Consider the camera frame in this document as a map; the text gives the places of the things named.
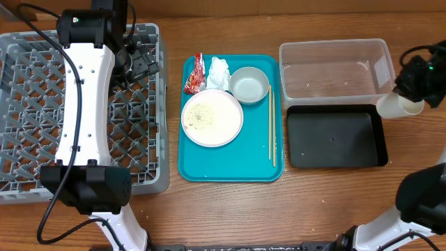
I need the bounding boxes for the rice leftovers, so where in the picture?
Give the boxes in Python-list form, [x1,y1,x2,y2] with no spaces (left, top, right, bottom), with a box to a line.
[183,102,216,132]

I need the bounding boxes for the red snack wrapper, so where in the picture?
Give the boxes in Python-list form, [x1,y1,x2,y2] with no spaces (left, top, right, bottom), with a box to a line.
[183,53,206,95]

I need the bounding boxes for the clear plastic bin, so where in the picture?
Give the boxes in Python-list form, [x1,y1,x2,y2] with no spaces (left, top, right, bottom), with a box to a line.
[279,38,395,109]

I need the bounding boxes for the right wooden chopstick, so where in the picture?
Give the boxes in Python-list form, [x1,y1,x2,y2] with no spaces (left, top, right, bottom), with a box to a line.
[272,91,277,167]

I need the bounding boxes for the grey plastic dish rack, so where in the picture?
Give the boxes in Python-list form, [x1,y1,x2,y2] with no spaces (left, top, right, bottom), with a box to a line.
[1,23,169,204]

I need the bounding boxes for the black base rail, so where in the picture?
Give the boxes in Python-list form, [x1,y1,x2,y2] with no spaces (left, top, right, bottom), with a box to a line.
[155,241,335,251]

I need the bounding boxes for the crumpled white tissue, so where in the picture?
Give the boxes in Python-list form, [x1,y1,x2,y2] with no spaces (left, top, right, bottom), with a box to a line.
[206,56,231,91]

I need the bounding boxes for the teal serving tray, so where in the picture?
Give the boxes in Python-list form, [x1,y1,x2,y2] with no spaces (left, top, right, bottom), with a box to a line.
[178,54,284,183]

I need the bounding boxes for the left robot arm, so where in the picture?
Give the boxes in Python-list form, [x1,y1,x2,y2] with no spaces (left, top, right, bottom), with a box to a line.
[40,1,159,250]

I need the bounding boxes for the wooden chopstick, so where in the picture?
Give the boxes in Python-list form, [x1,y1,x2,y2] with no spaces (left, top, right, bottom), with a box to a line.
[268,85,272,160]
[272,91,277,167]

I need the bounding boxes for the black plastic tray bin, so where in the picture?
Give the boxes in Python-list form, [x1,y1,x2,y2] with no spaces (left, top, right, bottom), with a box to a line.
[286,104,388,168]

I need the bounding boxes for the grey metal saucer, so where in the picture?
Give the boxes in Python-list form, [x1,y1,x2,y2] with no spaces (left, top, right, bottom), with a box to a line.
[229,67,270,105]

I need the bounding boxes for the white paper cup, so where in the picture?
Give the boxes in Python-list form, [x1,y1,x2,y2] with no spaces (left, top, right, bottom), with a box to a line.
[376,92,424,119]

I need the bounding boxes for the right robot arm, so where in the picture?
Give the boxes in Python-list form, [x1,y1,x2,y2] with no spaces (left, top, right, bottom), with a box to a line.
[324,41,445,250]

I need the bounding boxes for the left wooden chopstick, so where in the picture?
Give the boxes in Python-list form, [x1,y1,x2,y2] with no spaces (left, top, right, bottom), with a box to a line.
[268,85,272,160]

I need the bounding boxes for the large white plate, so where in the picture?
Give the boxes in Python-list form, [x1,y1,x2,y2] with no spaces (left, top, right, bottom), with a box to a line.
[181,90,244,147]

